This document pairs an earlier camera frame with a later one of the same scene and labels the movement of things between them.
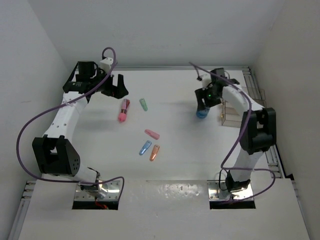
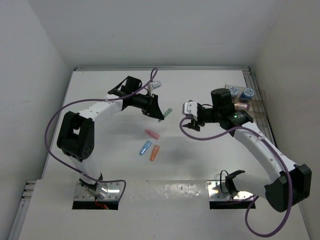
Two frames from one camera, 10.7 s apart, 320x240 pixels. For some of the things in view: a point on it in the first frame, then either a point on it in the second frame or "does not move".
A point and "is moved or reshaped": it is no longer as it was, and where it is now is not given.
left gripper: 119,91 -> 151,108
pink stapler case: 152,134 does not move
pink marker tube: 125,105 is moved or reshaped
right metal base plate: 218,190 does not move
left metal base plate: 112,188 does not move
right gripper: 200,93 -> 194,125
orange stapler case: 154,152 does not move
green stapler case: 144,104 is moved or reshaped
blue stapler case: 145,147 does not move
